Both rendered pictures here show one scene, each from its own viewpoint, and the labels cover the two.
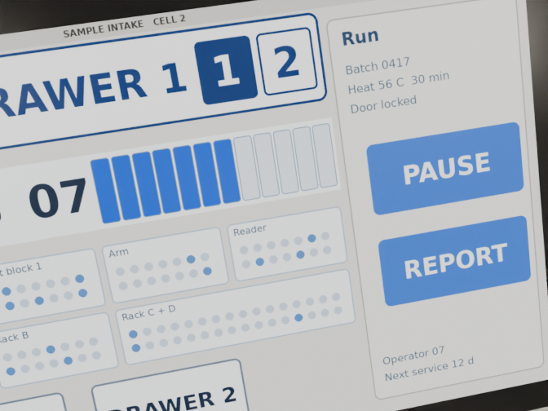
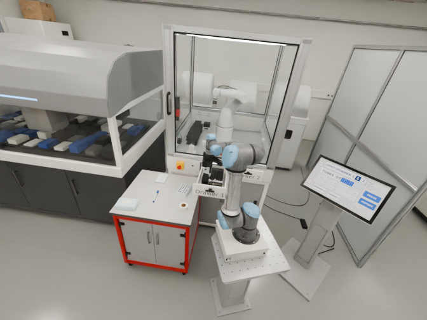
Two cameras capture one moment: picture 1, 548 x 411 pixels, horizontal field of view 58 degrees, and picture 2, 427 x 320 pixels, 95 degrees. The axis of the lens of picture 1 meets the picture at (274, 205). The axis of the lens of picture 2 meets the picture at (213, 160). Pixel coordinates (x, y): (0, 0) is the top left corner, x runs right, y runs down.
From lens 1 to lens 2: 1.49 m
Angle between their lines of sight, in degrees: 43
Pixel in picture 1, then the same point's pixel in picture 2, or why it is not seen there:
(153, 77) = (351, 175)
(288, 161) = (358, 186)
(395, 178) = (366, 194)
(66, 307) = (332, 184)
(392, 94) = (370, 188)
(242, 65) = (359, 178)
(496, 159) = (377, 199)
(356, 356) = (351, 204)
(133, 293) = (337, 186)
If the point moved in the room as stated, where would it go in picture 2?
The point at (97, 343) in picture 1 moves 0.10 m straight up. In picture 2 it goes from (332, 187) to (337, 177)
